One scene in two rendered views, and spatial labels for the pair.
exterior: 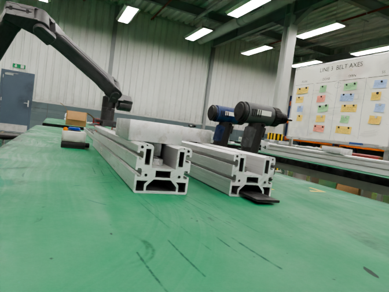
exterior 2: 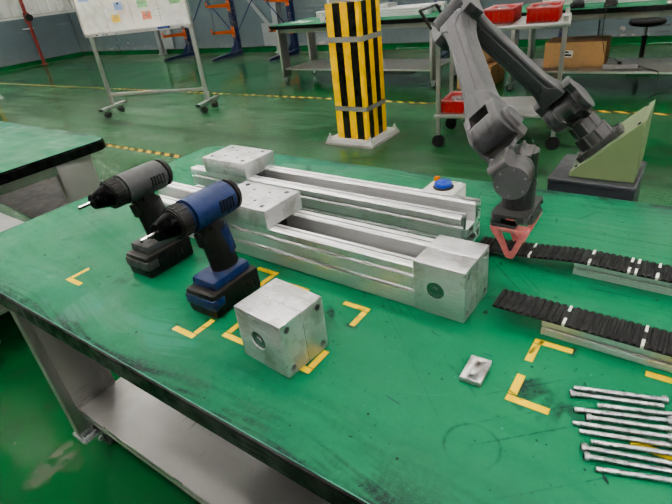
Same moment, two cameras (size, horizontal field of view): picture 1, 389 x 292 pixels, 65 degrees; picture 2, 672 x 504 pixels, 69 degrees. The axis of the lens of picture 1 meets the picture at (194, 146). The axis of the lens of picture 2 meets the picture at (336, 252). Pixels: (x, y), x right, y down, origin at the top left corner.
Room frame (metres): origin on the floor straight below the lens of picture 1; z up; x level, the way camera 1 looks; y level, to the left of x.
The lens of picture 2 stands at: (1.91, -0.26, 1.29)
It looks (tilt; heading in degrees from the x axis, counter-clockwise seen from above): 29 degrees down; 153
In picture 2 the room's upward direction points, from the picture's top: 7 degrees counter-clockwise
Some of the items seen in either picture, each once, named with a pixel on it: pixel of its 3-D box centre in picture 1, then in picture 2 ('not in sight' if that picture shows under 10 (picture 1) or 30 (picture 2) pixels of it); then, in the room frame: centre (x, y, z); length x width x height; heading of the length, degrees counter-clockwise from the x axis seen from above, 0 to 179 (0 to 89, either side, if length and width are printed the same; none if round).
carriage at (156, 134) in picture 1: (146, 137); (239, 165); (0.68, 0.11, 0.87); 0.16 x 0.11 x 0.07; 24
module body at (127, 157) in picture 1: (123, 146); (314, 196); (0.91, 0.21, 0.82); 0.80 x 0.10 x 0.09; 24
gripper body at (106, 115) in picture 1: (107, 116); (518, 195); (1.36, 0.40, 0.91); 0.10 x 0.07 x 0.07; 114
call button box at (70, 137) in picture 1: (76, 138); (441, 199); (1.11, 0.43, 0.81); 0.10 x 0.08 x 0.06; 114
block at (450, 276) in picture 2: not in sight; (454, 273); (1.38, 0.22, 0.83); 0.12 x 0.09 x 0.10; 114
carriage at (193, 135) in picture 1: (184, 137); (257, 209); (0.98, 0.04, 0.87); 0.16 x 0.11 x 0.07; 24
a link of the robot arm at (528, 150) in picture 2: (110, 102); (520, 164); (1.36, 0.39, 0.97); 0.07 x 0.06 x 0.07; 123
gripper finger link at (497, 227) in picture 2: (108, 132); (513, 233); (1.36, 0.39, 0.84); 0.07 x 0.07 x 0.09; 24
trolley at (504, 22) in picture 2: not in sight; (494, 73); (-0.90, 2.70, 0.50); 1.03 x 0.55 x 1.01; 37
